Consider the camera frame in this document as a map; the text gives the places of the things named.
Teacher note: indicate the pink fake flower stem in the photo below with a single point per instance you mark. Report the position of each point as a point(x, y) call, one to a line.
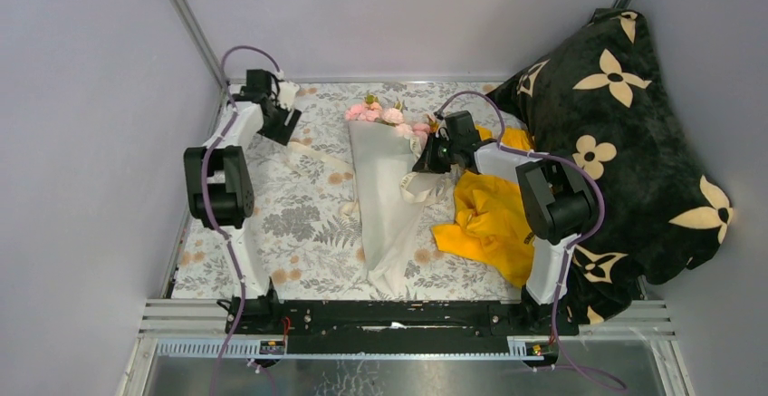
point(368, 110)
point(393, 116)
point(417, 133)

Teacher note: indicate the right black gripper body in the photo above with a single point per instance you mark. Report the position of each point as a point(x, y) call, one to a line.
point(440, 154)

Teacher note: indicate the black floral pillow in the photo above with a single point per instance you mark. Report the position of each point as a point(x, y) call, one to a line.
point(599, 98)

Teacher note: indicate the yellow garment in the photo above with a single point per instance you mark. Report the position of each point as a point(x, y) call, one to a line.
point(489, 226)

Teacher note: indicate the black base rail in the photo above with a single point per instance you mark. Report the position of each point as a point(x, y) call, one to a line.
point(395, 327)

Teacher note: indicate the white wrapping paper sheet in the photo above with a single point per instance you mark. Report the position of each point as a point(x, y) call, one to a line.
point(391, 199)

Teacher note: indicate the cream printed ribbon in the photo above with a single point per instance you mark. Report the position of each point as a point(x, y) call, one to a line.
point(336, 165)

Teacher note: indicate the floral tablecloth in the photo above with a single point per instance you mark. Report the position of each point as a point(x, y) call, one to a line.
point(309, 248)

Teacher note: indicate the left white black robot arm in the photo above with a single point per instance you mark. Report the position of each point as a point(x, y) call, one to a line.
point(220, 191)

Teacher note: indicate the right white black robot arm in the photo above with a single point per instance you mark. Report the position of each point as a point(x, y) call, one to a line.
point(562, 204)

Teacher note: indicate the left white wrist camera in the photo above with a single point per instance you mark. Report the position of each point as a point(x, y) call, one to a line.
point(286, 94)

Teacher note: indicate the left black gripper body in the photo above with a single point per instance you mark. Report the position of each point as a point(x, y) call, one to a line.
point(272, 127)

